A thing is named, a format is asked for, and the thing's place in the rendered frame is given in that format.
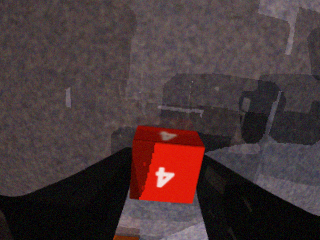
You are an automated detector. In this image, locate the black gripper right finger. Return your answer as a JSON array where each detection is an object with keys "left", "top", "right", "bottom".
[{"left": 196, "top": 155, "right": 320, "bottom": 240}]

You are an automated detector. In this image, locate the red block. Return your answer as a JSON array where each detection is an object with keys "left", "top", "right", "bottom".
[{"left": 129, "top": 125, "right": 204, "bottom": 204}]

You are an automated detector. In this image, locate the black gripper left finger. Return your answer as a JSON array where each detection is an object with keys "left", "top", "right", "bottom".
[{"left": 0, "top": 148, "right": 132, "bottom": 240}]

